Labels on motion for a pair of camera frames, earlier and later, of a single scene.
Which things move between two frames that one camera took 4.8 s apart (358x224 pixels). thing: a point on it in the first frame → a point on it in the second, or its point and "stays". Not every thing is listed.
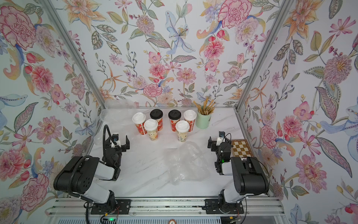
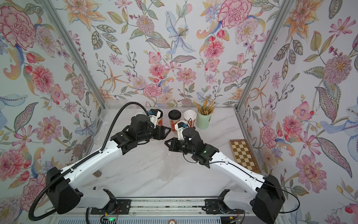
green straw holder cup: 203,122 stays
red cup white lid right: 190,115 stays
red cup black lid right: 174,115 stays
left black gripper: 127,143 → 161,134
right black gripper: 213,143 → 175,147
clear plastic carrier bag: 187,163 → 170,168
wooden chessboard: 241,149 stays
